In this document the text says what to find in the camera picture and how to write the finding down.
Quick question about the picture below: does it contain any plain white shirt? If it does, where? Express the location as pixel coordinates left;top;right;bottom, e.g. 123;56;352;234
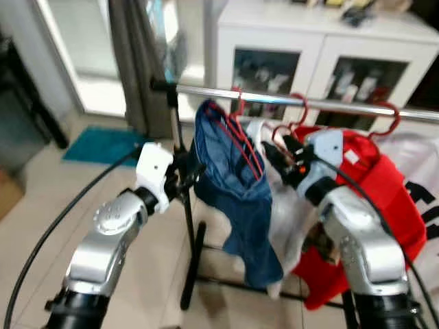
246;120;318;300

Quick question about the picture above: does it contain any blue denim shirt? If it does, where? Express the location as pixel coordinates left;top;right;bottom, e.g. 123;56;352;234
192;99;285;290

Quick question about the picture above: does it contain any teal floor mat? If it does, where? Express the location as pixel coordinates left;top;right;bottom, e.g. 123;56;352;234
63;127;148;167

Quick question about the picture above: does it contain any red polo shirt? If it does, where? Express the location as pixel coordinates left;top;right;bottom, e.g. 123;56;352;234
292;125;427;310

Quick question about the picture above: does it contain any white T-shirt dark lettering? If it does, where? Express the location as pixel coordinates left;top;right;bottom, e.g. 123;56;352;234
381;130;439;289

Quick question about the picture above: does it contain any black object on cabinet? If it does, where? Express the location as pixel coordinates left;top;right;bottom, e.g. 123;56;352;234
341;5;375;28

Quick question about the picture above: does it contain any white framed glass door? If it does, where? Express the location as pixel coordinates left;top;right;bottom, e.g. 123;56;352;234
34;0;130;117

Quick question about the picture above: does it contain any black metal stand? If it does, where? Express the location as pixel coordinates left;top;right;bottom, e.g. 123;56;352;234
0;34;69;180

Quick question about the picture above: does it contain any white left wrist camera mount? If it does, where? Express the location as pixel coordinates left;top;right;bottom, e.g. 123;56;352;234
135;143;174;213

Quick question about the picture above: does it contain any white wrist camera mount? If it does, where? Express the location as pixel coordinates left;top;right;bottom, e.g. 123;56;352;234
296;130;345;199
135;143;174;213

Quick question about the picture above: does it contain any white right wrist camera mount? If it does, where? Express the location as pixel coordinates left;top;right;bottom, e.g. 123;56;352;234
296;130;345;199

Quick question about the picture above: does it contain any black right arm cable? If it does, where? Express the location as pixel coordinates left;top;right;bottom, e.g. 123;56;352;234
322;158;439;326

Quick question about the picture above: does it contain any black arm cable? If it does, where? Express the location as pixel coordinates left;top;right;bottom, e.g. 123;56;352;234
3;144;148;329
322;158;439;326

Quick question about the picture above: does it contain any metal clothes rack black frame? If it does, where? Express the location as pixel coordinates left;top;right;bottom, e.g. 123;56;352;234
150;77;439;313

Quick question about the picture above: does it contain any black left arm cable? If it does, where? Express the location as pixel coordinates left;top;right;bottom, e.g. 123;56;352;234
3;144;148;329

